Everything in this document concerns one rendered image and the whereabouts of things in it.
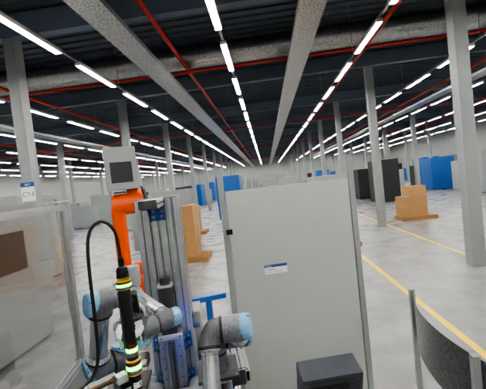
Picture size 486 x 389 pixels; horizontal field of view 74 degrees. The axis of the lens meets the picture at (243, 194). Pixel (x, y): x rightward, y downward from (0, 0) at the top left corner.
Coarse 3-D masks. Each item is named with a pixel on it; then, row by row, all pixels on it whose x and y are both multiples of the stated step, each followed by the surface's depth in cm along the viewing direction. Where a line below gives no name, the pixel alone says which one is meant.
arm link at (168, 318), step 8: (136, 288) 154; (144, 296) 145; (152, 304) 138; (160, 304) 137; (152, 312) 134; (160, 312) 130; (168, 312) 130; (176, 312) 132; (160, 320) 126; (168, 320) 128; (176, 320) 130; (160, 328) 126; (168, 328) 129
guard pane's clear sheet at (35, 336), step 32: (0, 224) 152; (32, 224) 179; (0, 256) 150; (32, 256) 176; (64, 256) 212; (0, 288) 147; (32, 288) 172; (64, 288) 207; (0, 320) 145; (32, 320) 169; (64, 320) 202; (0, 352) 143; (32, 352) 166; (64, 352) 198; (0, 384) 140; (32, 384) 163
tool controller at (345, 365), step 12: (312, 360) 141; (324, 360) 141; (336, 360) 140; (348, 360) 140; (300, 372) 136; (312, 372) 136; (324, 372) 135; (336, 372) 135; (348, 372) 134; (360, 372) 134; (300, 384) 138; (312, 384) 132; (324, 384) 133; (336, 384) 133; (348, 384) 134; (360, 384) 136
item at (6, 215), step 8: (32, 208) 178; (40, 208) 186; (48, 208) 195; (56, 208) 207; (64, 208) 216; (0, 216) 152; (8, 216) 157; (16, 216) 163; (24, 216) 169; (64, 216) 214; (64, 224) 214; (64, 232) 214; (64, 240) 215; (72, 264) 218; (72, 272) 216; (72, 280) 215; (72, 288) 216; (72, 296) 216; (80, 328) 219; (80, 336) 218; (80, 344) 217; (80, 352) 217; (80, 360) 215; (80, 368) 213; (72, 376) 200; (64, 384) 190; (88, 384) 221
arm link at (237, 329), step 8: (224, 320) 142; (232, 320) 142; (240, 320) 142; (248, 320) 142; (224, 328) 140; (232, 328) 140; (240, 328) 140; (248, 328) 141; (224, 336) 140; (232, 336) 140; (240, 336) 140; (248, 336) 141; (232, 344) 177; (240, 344) 173; (248, 344) 178
